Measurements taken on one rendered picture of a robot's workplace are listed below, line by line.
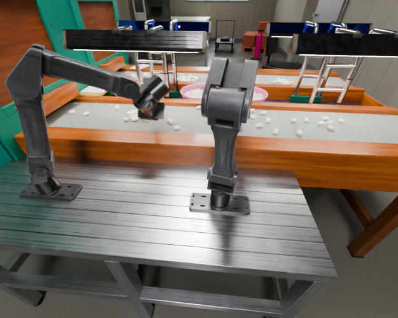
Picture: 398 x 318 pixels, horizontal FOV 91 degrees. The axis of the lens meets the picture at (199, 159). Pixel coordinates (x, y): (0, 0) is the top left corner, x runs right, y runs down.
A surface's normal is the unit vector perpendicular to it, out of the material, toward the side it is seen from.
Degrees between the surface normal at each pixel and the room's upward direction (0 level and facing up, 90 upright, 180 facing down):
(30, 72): 90
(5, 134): 90
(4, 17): 90
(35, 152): 79
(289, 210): 0
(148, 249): 0
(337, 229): 0
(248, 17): 90
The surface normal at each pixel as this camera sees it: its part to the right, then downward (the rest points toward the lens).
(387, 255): 0.00, -0.78
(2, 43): 1.00, 0.06
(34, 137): 0.41, 0.56
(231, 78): -0.27, 0.14
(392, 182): -0.08, 0.62
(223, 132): -0.30, 0.77
